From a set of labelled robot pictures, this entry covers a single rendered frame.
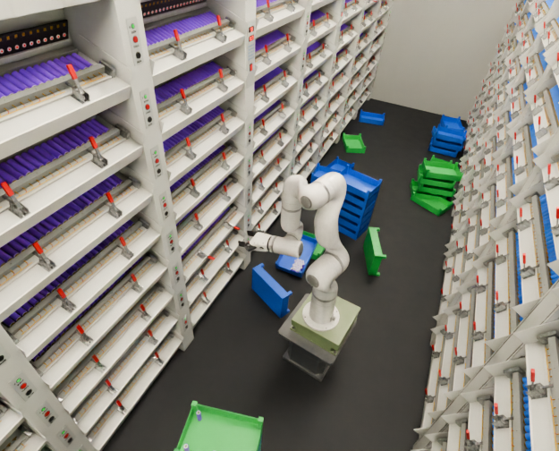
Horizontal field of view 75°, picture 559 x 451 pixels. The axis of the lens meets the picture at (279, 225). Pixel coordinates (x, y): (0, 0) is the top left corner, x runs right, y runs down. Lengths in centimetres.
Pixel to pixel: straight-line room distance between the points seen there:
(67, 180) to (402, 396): 189
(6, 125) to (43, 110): 10
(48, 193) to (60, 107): 23
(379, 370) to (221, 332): 94
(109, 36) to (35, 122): 33
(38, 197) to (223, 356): 142
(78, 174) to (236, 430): 116
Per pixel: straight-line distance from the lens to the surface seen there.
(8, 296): 122
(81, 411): 187
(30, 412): 151
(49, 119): 109
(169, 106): 151
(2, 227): 111
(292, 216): 161
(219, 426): 174
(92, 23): 127
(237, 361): 222
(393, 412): 223
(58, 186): 118
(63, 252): 128
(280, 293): 223
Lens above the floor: 195
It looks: 41 degrees down
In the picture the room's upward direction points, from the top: 5 degrees clockwise
